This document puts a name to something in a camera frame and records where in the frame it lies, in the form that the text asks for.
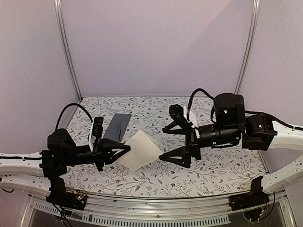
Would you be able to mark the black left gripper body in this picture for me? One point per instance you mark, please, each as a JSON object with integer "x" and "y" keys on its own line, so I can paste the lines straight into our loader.
{"x": 97, "y": 155}

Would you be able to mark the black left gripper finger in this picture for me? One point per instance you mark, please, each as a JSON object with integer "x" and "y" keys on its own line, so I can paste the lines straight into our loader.
{"x": 114, "y": 152}
{"x": 109, "y": 142}

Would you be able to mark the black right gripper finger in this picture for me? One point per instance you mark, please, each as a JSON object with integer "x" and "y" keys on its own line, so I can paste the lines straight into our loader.
{"x": 180, "y": 156}
{"x": 171, "y": 129}

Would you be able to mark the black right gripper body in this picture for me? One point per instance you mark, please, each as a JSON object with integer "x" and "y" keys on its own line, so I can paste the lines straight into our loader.
{"x": 191, "y": 143}

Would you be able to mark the beige lined letter paper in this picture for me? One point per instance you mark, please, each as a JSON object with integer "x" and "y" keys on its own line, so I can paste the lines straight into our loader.
{"x": 144, "y": 150}

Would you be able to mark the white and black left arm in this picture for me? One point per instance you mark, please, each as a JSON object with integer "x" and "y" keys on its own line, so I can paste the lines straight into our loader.
{"x": 62, "y": 152}

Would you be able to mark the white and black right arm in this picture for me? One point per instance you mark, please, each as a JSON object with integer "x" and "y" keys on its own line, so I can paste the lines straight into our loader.
{"x": 231, "y": 125}

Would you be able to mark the grey-blue envelope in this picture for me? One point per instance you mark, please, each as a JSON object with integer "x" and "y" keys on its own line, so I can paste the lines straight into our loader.
{"x": 117, "y": 127}

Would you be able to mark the floral patterned table mat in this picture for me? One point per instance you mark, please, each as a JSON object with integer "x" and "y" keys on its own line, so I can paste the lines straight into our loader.
{"x": 220, "y": 171}

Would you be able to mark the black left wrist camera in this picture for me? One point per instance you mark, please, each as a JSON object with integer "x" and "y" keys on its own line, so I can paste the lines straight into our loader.
{"x": 97, "y": 127}

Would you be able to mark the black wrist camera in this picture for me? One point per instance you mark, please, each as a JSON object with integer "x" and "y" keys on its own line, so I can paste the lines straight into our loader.
{"x": 177, "y": 114}
{"x": 97, "y": 127}

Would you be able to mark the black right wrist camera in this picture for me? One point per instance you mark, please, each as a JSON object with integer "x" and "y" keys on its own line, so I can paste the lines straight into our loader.
{"x": 177, "y": 114}

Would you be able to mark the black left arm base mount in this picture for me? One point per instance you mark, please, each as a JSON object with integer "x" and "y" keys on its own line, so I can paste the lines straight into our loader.
{"x": 74, "y": 200}

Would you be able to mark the aluminium slotted front rail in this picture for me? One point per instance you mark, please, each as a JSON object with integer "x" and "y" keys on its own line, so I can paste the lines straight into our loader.
{"x": 118, "y": 211}

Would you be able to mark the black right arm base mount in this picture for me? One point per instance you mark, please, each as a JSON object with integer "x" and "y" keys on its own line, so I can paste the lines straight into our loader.
{"x": 254, "y": 197}

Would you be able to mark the right aluminium frame post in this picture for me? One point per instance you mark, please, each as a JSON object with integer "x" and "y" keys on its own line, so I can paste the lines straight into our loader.
{"x": 248, "y": 46}

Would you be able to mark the aluminium frame post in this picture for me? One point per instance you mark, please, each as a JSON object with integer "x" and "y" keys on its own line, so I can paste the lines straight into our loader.
{"x": 248, "y": 46}
{"x": 66, "y": 48}

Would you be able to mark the left aluminium frame post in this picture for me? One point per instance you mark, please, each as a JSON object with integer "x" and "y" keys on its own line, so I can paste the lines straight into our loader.
{"x": 66, "y": 48}

